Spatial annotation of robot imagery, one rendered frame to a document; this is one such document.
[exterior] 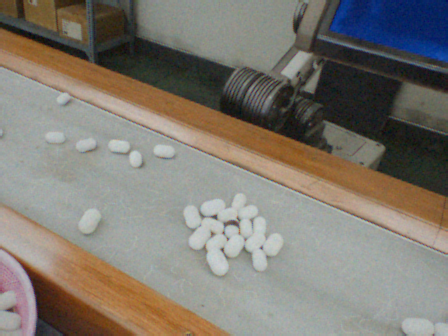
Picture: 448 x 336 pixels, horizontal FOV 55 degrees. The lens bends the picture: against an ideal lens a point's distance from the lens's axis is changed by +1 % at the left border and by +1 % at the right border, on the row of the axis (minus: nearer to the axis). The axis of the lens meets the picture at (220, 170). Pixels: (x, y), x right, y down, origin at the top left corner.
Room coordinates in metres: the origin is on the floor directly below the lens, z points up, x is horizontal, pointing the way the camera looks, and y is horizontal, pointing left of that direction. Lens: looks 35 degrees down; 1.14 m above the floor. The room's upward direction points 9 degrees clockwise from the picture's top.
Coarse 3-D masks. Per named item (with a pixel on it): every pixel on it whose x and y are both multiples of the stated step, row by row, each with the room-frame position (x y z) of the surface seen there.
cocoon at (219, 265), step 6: (210, 252) 0.37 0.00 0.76; (216, 252) 0.37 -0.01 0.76; (210, 258) 0.36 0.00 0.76; (216, 258) 0.36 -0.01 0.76; (222, 258) 0.36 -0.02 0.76; (210, 264) 0.36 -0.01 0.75; (216, 264) 0.35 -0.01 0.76; (222, 264) 0.35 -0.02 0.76; (228, 264) 0.36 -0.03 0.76; (216, 270) 0.35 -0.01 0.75; (222, 270) 0.35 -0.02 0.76
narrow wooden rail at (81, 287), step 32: (0, 224) 0.36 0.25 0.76; (32, 224) 0.37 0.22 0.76; (32, 256) 0.32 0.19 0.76; (64, 256) 0.32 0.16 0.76; (96, 256) 0.33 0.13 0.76; (64, 288) 0.28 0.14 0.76; (96, 288) 0.29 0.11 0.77; (128, 288) 0.29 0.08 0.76; (64, 320) 0.28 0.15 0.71; (96, 320) 0.26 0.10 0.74; (128, 320) 0.26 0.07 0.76; (160, 320) 0.26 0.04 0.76; (192, 320) 0.27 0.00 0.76
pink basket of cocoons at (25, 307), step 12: (0, 252) 0.31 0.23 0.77; (0, 264) 0.31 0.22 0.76; (12, 264) 0.30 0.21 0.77; (0, 276) 0.30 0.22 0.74; (12, 276) 0.30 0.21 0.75; (24, 276) 0.29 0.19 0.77; (0, 288) 0.30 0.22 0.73; (12, 288) 0.29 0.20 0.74; (24, 288) 0.28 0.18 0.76; (24, 300) 0.27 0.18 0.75; (24, 312) 0.26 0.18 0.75; (36, 312) 0.25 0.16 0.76; (24, 324) 0.25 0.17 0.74
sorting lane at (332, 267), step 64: (64, 128) 0.63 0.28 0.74; (128, 128) 0.66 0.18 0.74; (0, 192) 0.44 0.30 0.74; (64, 192) 0.46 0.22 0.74; (128, 192) 0.48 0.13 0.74; (192, 192) 0.51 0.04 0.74; (256, 192) 0.53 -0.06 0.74; (128, 256) 0.36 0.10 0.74; (192, 256) 0.38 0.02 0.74; (320, 256) 0.41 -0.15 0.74; (384, 256) 0.44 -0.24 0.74; (256, 320) 0.30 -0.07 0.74; (320, 320) 0.31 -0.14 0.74; (384, 320) 0.33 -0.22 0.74
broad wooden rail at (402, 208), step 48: (0, 48) 0.87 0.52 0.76; (48, 48) 0.91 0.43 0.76; (96, 96) 0.74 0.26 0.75; (144, 96) 0.75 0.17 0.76; (192, 144) 0.64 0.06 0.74; (240, 144) 0.63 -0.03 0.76; (288, 144) 0.66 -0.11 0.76; (336, 192) 0.54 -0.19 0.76; (384, 192) 0.55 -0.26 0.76; (432, 192) 0.58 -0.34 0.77; (432, 240) 0.48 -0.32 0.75
